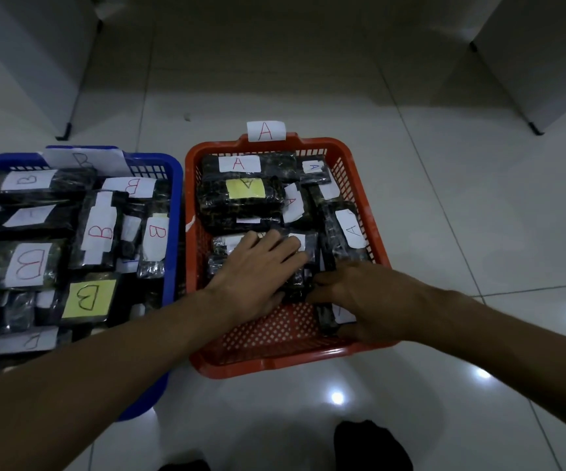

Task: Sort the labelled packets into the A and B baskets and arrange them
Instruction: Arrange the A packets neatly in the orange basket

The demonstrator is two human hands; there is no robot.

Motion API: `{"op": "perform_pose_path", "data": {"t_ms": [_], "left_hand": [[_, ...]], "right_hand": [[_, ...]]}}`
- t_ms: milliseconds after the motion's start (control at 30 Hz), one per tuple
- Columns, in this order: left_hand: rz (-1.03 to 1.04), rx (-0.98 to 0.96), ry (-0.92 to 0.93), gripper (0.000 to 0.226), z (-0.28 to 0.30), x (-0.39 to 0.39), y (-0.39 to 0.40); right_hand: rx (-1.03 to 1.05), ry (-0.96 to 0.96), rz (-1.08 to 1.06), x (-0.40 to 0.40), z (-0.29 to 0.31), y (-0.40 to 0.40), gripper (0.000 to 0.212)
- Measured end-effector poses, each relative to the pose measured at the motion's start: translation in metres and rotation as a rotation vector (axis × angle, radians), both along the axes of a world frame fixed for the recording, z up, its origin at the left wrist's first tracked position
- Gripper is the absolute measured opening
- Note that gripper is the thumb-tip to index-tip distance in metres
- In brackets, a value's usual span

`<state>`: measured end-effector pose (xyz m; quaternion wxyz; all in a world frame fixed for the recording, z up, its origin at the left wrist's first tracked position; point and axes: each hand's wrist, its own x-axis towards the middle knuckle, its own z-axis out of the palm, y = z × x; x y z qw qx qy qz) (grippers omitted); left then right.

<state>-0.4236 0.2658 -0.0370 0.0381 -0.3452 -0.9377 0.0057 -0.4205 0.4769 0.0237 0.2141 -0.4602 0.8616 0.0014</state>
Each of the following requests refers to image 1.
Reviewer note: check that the person's black trouser leg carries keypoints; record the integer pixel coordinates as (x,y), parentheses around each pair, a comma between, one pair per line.
(371,446)
(184,466)

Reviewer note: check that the white desk side panel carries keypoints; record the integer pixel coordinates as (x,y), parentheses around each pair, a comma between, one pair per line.
(27,53)
(538,48)

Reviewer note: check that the large white paper tag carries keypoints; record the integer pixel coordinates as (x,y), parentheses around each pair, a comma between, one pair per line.
(86,161)

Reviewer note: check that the red plastic basket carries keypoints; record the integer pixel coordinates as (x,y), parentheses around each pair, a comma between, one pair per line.
(263,362)

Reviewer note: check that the person's left hand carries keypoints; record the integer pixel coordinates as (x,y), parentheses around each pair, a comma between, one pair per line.
(253,279)

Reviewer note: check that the person's left forearm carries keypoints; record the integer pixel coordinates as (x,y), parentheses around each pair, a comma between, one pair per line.
(76,387)

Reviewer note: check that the blue plastic basket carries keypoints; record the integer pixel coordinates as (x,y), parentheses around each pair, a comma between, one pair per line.
(175,240)

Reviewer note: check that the small white paper tag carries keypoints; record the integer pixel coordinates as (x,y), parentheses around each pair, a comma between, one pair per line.
(265,130)

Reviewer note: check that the person's right hand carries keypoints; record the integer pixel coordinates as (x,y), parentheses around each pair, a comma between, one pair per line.
(391,304)

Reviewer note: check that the person's right forearm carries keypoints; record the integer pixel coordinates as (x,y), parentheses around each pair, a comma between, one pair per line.
(523,353)

